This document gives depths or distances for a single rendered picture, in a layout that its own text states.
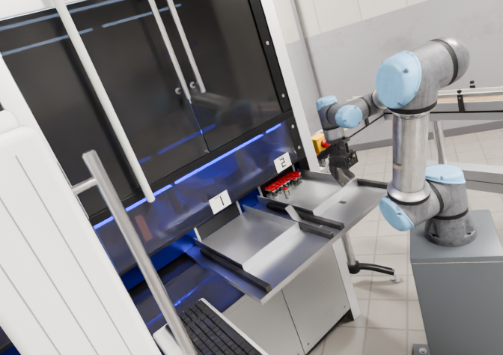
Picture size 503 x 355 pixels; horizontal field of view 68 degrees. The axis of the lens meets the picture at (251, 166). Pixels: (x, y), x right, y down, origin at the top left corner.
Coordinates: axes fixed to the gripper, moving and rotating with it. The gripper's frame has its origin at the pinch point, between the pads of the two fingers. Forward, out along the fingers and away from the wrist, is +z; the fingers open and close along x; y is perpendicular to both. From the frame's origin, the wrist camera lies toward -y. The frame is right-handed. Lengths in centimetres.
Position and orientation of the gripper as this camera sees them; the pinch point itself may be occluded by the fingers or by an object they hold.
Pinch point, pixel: (343, 183)
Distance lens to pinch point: 151.0
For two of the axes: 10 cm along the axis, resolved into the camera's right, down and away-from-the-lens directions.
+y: 5.9, 1.0, -8.0
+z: 3.1, 8.9, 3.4
